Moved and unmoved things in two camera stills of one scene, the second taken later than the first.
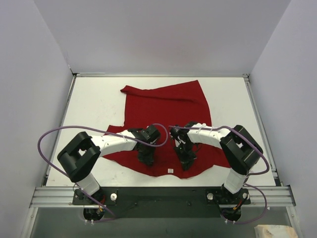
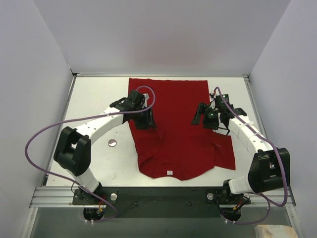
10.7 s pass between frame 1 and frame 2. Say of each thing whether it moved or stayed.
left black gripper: moved
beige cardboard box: stayed
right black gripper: moved
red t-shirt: moved
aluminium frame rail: stayed
